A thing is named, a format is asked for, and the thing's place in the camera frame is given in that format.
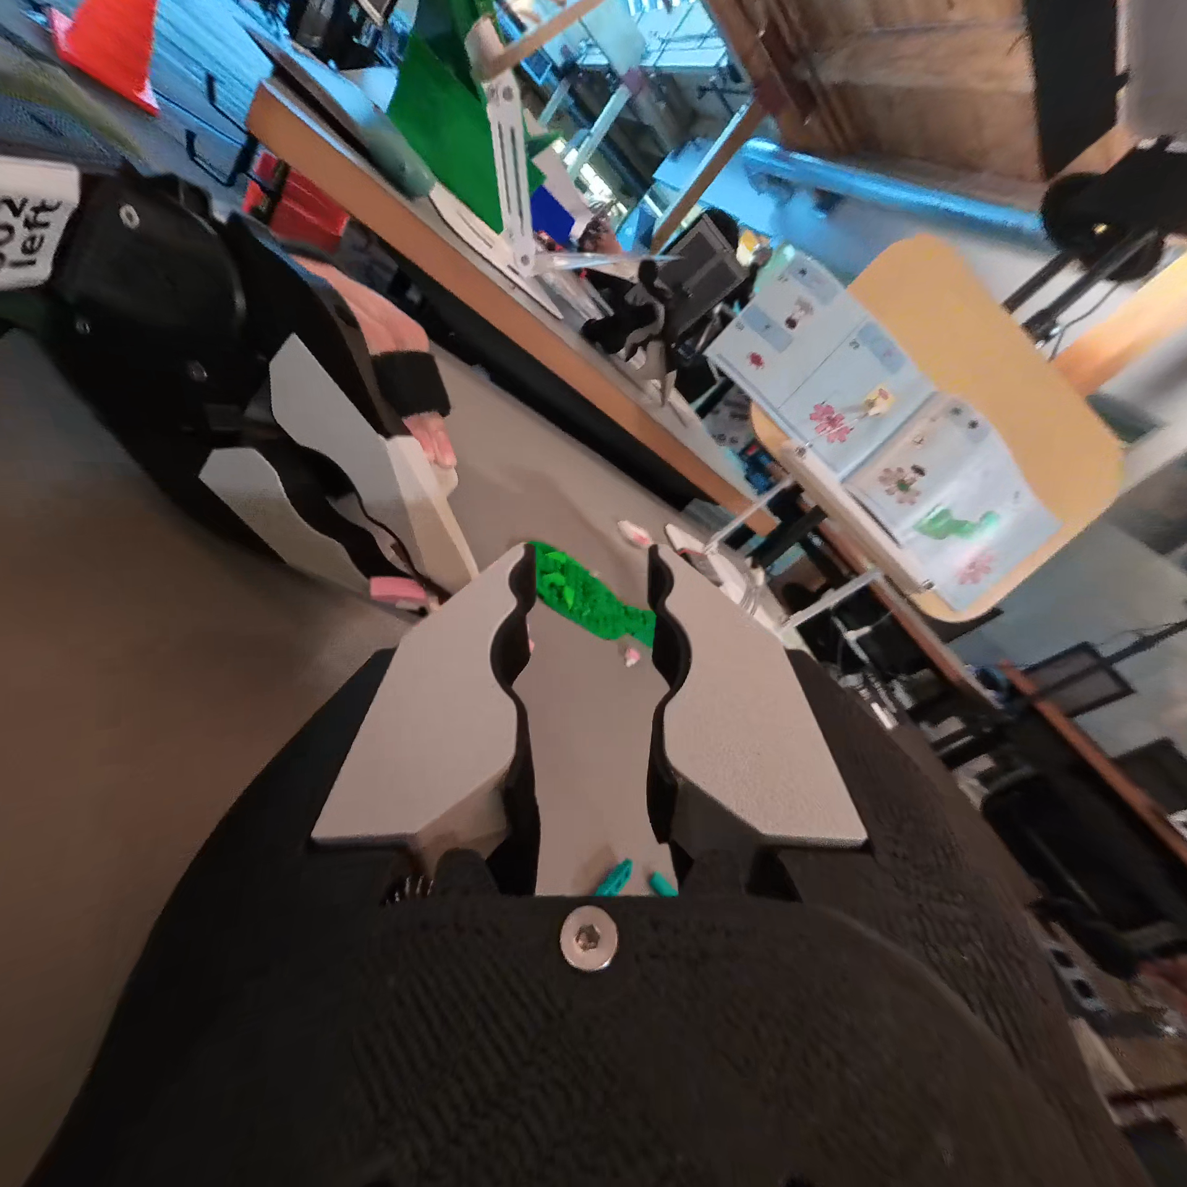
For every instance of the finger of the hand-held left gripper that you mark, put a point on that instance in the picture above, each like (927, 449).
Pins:
(324, 399)
(250, 487)

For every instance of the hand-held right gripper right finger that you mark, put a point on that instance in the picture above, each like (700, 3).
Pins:
(761, 742)

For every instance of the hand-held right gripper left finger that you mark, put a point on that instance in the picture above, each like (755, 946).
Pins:
(417, 733)

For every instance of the pink lego flower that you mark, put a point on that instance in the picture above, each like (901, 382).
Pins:
(395, 589)

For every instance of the pile of teal lego bricks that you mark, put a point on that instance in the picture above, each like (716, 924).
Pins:
(613, 877)

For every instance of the green lego leaf base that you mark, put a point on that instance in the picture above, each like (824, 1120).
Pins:
(585, 595)

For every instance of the lego instruction booklet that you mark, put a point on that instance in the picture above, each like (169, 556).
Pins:
(862, 408)

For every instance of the person's left hand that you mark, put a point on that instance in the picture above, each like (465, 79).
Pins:
(389, 325)

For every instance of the red crate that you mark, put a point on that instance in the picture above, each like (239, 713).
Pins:
(297, 204)

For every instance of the long wooden edged table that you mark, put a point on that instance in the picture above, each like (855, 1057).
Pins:
(483, 288)

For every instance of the orange traffic cone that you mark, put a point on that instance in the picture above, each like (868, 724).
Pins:
(115, 47)

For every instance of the green panel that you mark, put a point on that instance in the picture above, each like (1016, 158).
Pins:
(445, 121)

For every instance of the blue pipe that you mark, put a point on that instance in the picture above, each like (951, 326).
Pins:
(890, 192)

